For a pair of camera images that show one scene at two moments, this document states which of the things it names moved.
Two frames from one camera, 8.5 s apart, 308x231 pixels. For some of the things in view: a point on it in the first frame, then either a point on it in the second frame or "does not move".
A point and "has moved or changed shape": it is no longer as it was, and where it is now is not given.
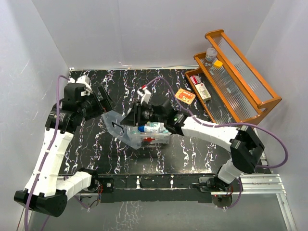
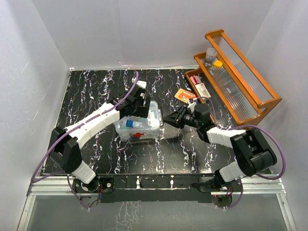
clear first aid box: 149,133 has moved or changed shape
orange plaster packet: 185,96 does not move
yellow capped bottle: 217,64 does not move
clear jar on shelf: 211,53 does not move
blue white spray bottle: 148,129 has moved or changed shape
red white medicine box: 196,79 does not move
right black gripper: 134,117 → 171,119
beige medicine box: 203,92 does not move
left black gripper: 99,109 → 142,112
